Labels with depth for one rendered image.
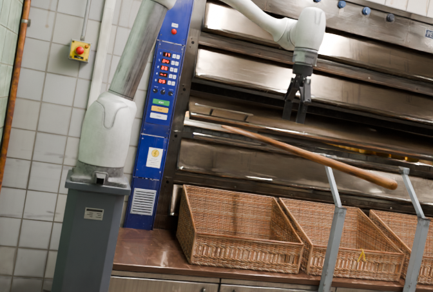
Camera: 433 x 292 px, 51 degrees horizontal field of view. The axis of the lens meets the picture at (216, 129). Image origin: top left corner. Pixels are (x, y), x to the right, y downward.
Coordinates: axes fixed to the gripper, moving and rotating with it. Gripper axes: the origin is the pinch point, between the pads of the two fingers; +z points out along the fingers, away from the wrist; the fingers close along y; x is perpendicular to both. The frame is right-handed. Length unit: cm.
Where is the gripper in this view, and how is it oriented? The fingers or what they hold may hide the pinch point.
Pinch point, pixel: (292, 118)
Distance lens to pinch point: 173.0
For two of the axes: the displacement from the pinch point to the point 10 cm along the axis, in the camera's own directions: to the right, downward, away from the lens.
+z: -1.8, 9.8, 0.8
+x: 9.6, 1.6, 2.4
